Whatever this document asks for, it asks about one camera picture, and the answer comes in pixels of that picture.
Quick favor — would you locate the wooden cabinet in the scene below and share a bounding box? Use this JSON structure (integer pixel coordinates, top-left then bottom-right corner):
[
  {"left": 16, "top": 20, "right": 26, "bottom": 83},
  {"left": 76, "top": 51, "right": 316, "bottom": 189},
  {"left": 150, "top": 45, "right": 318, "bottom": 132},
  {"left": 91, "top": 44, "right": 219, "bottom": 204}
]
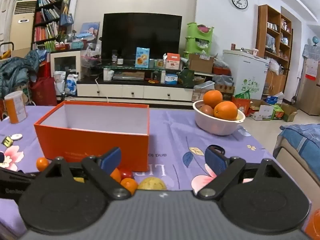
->
[{"left": 299, "top": 45, "right": 320, "bottom": 117}]

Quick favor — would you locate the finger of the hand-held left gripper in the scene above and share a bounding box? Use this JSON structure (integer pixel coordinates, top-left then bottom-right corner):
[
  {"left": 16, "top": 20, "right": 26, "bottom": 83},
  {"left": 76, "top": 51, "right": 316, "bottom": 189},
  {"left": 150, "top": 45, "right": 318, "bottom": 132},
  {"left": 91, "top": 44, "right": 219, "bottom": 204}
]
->
[{"left": 0, "top": 166, "right": 37, "bottom": 181}]

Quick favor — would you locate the wooden shelf unit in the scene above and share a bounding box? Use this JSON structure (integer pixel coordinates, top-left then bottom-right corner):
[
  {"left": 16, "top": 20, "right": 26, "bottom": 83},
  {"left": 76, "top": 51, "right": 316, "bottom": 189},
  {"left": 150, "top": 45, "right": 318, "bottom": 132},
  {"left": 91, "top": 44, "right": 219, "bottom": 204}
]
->
[{"left": 255, "top": 4, "right": 293, "bottom": 95}]

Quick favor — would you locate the red gift bag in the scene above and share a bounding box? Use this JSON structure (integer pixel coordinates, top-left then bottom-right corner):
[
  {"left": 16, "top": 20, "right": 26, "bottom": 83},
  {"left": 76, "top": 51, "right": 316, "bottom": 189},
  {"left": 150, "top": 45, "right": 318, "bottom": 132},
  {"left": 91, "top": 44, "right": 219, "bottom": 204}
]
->
[{"left": 231, "top": 97, "right": 252, "bottom": 117}]

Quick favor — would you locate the white glass-door cabinet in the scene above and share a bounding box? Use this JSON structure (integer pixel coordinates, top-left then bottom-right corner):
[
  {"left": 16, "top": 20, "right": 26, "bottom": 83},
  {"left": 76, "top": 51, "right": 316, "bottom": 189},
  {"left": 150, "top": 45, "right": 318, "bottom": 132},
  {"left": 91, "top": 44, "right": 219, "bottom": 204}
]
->
[{"left": 50, "top": 50, "right": 82, "bottom": 80}]

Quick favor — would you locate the silver media player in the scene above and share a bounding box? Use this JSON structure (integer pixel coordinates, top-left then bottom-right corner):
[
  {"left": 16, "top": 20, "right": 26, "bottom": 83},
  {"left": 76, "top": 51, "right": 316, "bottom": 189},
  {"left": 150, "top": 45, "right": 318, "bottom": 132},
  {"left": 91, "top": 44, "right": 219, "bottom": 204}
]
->
[{"left": 114, "top": 71, "right": 145, "bottom": 80}]

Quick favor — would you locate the blue picture board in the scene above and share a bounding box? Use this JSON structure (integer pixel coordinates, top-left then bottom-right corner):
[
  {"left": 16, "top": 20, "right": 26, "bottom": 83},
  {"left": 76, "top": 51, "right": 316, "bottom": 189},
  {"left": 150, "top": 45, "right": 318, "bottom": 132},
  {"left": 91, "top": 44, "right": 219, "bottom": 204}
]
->
[{"left": 79, "top": 22, "right": 100, "bottom": 40}]

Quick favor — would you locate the black television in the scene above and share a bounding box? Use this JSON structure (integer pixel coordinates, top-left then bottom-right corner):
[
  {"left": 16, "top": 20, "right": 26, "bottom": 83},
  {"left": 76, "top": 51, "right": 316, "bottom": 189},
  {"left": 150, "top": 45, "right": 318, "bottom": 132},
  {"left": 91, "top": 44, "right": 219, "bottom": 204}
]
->
[{"left": 101, "top": 12, "right": 182, "bottom": 62}]

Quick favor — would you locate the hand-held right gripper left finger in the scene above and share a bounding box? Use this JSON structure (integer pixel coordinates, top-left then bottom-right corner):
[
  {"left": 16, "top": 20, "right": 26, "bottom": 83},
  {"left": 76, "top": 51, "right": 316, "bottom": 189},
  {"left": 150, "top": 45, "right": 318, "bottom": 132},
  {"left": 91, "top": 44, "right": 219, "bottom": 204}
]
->
[{"left": 35, "top": 147, "right": 132, "bottom": 201}]

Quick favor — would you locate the green stacking rack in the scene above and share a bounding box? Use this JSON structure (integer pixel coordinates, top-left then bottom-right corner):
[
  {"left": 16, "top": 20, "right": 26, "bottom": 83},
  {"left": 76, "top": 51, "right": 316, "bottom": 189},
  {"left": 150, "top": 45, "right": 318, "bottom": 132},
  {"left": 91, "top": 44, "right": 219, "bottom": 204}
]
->
[{"left": 184, "top": 22, "right": 215, "bottom": 59}]

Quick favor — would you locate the green box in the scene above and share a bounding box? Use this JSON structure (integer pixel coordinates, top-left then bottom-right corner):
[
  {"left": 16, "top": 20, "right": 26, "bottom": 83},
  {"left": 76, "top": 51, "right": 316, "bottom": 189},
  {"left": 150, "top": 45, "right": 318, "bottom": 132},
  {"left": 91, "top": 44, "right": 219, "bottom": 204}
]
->
[{"left": 271, "top": 105, "right": 285, "bottom": 120}]

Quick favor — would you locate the black bookshelf with books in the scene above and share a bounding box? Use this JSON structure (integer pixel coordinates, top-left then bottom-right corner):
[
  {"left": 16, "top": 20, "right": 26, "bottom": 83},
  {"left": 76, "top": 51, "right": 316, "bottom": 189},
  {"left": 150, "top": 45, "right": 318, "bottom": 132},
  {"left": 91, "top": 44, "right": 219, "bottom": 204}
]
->
[{"left": 31, "top": 0, "right": 78, "bottom": 53}]

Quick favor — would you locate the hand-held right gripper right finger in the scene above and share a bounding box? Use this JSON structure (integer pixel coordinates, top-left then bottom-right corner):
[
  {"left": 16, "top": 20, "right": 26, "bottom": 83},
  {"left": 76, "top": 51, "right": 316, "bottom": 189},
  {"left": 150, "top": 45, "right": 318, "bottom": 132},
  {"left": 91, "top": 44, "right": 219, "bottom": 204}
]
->
[{"left": 196, "top": 144, "right": 290, "bottom": 200}]

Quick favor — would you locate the white printed box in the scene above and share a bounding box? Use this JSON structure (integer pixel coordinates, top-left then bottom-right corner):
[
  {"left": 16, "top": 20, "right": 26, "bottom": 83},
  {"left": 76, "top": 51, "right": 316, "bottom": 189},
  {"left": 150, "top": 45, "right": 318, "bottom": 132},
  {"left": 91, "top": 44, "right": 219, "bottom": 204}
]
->
[{"left": 251, "top": 104, "right": 275, "bottom": 121}]

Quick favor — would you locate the beige sofa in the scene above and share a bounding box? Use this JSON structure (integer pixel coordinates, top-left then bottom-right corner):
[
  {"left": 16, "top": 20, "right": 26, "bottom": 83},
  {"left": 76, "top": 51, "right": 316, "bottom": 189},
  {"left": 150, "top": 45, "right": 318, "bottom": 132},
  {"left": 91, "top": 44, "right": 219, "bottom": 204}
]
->
[{"left": 275, "top": 137, "right": 320, "bottom": 188}]

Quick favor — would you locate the clear plastic container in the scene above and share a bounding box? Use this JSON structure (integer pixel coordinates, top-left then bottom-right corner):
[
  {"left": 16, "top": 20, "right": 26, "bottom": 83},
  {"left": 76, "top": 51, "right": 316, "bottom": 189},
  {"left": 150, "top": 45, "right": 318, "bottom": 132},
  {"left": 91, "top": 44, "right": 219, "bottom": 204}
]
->
[{"left": 194, "top": 81, "right": 215, "bottom": 90}]

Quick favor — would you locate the brown cardboard box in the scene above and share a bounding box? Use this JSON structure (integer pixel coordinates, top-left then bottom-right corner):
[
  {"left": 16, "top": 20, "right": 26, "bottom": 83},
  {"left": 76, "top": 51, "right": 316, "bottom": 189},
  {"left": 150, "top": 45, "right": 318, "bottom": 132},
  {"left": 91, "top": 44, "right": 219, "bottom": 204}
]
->
[{"left": 188, "top": 53, "right": 215, "bottom": 74}]

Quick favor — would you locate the dark green bag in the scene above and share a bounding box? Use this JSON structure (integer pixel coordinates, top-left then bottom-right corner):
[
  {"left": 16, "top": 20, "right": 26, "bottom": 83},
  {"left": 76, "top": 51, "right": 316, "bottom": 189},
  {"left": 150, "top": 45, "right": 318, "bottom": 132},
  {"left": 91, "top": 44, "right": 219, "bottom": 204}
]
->
[{"left": 178, "top": 69, "right": 195, "bottom": 88}]

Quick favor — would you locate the white TV stand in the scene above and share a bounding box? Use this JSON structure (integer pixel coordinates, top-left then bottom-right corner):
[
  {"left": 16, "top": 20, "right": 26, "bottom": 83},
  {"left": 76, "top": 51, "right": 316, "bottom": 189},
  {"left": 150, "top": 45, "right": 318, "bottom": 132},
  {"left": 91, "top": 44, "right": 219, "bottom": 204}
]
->
[{"left": 76, "top": 65, "right": 215, "bottom": 103}]

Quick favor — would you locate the white curtain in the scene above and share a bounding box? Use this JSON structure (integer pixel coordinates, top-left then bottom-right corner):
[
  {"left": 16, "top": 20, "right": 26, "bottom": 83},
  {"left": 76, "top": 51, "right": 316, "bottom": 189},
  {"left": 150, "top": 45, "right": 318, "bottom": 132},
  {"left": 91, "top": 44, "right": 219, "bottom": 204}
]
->
[{"left": 0, "top": 0, "right": 16, "bottom": 47}]

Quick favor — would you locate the brown kiwi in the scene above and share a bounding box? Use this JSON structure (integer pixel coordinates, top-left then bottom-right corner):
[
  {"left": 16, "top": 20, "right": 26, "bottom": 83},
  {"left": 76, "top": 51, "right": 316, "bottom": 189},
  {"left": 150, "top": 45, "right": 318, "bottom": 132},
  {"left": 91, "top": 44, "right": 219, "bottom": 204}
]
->
[{"left": 199, "top": 104, "right": 215, "bottom": 117}]

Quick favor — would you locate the orange white canister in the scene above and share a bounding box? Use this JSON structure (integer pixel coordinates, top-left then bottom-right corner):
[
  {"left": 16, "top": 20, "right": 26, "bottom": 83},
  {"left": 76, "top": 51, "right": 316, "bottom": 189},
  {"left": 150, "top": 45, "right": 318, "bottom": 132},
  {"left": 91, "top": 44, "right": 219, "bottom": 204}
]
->
[{"left": 4, "top": 91, "right": 27, "bottom": 124}]

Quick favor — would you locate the red tomato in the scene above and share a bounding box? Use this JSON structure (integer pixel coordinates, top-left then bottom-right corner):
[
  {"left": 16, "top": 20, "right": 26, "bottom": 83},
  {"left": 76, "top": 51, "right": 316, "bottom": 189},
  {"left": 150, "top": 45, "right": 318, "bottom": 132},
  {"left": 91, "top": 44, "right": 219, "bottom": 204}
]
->
[{"left": 120, "top": 169, "right": 135, "bottom": 180}]

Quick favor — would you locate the purple floral tablecloth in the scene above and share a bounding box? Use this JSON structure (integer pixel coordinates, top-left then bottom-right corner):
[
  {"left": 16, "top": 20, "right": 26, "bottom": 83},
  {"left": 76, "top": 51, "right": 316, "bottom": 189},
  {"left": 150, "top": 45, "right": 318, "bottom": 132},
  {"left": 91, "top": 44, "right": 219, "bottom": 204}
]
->
[{"left": 0, "top": 105, "right": 320, "bottom": 240}]

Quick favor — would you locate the standing air conditioner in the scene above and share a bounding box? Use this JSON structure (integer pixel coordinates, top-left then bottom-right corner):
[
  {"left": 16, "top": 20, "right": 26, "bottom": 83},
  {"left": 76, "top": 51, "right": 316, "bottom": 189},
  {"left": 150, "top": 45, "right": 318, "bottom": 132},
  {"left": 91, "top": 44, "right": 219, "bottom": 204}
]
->
[{"left": 9, "top": 0, "right": 37, "bottom": 58}]

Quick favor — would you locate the orange cardboard box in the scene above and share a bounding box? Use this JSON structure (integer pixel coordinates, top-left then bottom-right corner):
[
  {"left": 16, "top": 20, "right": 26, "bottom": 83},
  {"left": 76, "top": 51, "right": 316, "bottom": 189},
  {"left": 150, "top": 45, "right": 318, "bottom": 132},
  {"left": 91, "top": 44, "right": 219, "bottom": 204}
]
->
[{"left": 34, "top": 100, "right": 150, "bottom": 172}]

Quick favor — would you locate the blue jacket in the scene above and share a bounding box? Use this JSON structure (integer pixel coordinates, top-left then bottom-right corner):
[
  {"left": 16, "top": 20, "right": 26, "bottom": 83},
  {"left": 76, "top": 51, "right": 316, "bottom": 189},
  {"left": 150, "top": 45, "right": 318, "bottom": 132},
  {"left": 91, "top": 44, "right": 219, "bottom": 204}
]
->
[{"left": 0, "top": 50, "right": 47, "bottom": 98}]

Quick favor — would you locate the white colander bowl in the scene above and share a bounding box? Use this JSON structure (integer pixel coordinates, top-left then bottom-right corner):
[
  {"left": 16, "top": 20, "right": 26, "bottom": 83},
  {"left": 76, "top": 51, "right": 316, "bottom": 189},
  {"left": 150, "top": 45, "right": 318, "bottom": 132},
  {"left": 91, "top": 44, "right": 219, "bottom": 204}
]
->
[{"left": 192, "top": 100, "right": 247, "bottom": 136}]

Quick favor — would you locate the blue hanging bag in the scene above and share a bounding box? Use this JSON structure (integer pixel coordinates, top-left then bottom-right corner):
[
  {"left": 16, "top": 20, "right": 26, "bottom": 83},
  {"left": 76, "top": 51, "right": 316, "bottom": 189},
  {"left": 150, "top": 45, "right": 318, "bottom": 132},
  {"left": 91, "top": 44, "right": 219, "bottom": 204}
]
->
[{"left": 60, "top": 0, "right": 74, "bottom": 27}]

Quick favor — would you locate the black metal trolley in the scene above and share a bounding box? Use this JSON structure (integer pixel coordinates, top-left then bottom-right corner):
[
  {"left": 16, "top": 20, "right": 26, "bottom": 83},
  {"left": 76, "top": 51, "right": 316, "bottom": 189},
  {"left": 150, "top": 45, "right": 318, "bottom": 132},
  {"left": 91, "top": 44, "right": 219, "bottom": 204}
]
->
[{"left": 0, "top": 42, "right": 14, "bottom": 57}]

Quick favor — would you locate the blue white sack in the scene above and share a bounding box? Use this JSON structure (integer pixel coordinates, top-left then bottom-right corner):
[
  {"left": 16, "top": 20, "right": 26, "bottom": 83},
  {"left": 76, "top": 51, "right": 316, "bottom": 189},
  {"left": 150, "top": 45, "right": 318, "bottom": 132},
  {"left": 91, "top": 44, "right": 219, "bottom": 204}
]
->
[{"left": 65, "top": 74, "right": 78, "bottom": 95}]

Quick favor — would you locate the small orange tangerine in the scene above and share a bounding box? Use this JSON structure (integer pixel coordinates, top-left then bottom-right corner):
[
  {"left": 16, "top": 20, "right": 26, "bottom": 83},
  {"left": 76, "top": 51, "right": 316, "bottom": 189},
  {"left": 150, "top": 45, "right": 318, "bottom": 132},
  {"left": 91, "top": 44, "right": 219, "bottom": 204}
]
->
[
  {"left": 110, "top": 168, "right": 122, "bottom": 183},
  {"left": 120, "top": 178, "right": 138, "bottom": 195},
  {"left": 36, "top": 157, "right": 50, "bottom": 172}
]

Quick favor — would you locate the orange white carton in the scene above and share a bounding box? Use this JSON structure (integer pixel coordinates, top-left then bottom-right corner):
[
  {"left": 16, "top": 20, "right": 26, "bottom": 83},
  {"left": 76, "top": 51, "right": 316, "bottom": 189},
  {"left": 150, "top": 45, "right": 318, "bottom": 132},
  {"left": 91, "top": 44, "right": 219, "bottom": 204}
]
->
[{"left": 166, "top": 53, "right": 181, "bottom": 70}]

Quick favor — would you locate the blue snack bag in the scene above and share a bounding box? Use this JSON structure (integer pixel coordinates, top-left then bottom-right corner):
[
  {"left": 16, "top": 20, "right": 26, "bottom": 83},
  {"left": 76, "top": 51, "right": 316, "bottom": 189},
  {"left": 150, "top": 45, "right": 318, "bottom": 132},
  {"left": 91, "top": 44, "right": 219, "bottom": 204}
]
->
[{"left": 135, "top": 47, "right": 150, "bottom": 68}]

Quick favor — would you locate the blue denim cloth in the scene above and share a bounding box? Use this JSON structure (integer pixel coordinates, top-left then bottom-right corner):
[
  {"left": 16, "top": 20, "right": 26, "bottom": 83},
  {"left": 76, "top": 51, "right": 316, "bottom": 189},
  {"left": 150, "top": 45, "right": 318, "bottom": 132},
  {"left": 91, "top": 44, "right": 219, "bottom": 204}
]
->
[{"left": 272, "top": 124, "right": 320, "bottom": 165}]

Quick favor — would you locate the open cardboard box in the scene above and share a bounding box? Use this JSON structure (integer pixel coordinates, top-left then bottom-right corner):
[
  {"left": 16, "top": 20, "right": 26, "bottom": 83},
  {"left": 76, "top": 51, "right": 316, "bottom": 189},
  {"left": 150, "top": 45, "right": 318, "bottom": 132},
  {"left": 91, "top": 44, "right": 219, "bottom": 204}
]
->
[{"left": 281, "top": 103, "right": 298, "bottom": 122}]

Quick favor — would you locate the red wall calendar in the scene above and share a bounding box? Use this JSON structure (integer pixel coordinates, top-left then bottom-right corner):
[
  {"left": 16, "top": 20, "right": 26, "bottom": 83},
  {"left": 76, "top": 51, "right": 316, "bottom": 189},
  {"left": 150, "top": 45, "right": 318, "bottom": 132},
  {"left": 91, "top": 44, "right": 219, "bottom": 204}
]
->
[{"left": 305, "top": 59, "right": 318, "bottom": 80}]

